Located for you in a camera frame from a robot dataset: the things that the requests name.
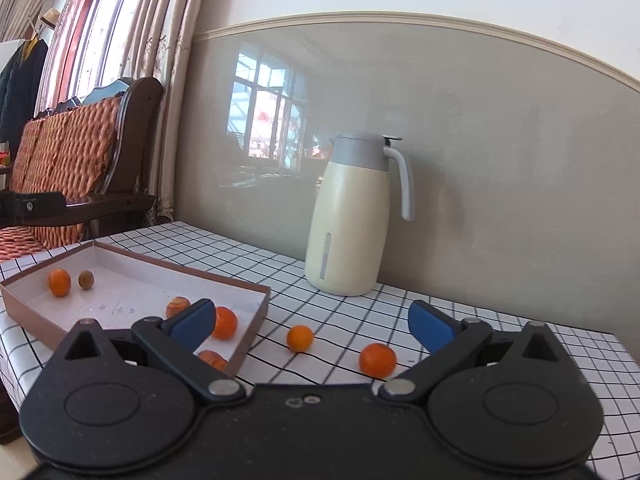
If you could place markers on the white black checked tablecloth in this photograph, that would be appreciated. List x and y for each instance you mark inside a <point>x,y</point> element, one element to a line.
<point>450,305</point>

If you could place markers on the red framed window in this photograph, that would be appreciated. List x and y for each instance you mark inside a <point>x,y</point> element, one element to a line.
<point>107,35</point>

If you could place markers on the shallow brown cardboard box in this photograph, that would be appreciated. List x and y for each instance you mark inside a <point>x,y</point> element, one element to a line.
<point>130,285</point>

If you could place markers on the peeled tangerine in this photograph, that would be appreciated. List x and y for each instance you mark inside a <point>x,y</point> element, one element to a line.
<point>178,306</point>
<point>212,359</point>

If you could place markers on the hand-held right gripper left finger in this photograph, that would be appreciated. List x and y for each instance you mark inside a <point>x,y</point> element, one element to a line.
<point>192,327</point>

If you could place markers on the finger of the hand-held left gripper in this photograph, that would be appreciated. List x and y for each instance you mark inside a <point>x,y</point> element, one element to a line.
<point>30,207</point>

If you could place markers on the cream thermos jug grey lid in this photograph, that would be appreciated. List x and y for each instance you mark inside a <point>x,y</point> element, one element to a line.
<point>345,230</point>

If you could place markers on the orange woven back cushion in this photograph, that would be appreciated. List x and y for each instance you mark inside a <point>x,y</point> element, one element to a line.
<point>85,145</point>
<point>25,155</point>

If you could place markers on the small orange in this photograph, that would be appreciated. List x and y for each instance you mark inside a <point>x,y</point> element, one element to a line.
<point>226,323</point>
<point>300,338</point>
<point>377,360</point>
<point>59,282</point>

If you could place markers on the small brown kiwi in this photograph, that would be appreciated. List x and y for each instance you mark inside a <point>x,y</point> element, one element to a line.
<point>86,279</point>

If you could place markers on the orange woven seat cushion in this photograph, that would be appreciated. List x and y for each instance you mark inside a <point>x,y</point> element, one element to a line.
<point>20,242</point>

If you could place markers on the dark wooden sofa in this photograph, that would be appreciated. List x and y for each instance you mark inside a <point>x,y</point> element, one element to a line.
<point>145,125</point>

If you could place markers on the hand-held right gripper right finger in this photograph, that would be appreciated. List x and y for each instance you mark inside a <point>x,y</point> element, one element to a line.
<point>432,330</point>

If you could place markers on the beige straw hat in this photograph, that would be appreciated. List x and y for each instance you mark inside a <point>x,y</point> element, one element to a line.
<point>50,16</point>

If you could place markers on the black hanging coat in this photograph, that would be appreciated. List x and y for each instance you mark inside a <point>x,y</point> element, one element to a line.
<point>22,90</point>

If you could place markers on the yellow hanging garment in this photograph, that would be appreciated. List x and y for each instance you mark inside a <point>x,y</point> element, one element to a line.
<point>31,46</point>

